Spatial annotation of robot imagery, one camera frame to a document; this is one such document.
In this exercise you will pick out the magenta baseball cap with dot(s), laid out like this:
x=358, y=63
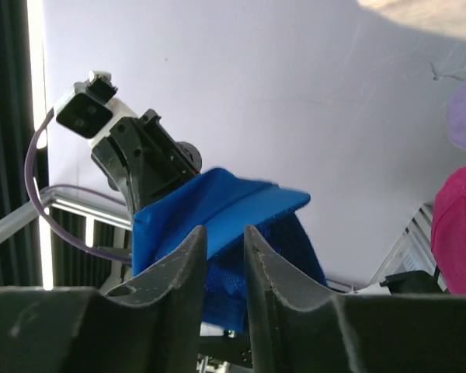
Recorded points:
x=448, y=232

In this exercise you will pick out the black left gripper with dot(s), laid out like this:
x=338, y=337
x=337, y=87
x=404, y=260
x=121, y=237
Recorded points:
x=142, y=161

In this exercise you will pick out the blue baseball cap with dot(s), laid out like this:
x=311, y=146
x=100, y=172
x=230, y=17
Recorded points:
x=225, y=204

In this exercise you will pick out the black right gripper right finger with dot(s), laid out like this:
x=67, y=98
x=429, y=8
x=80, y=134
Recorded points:
x=298, y=325

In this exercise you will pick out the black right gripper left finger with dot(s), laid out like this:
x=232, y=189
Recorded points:
x=150, y=323

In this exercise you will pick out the cream bucket hat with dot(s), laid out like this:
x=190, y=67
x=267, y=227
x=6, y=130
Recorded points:
x=446, y=17

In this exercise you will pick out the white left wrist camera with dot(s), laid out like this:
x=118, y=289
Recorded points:
x=90, y=108

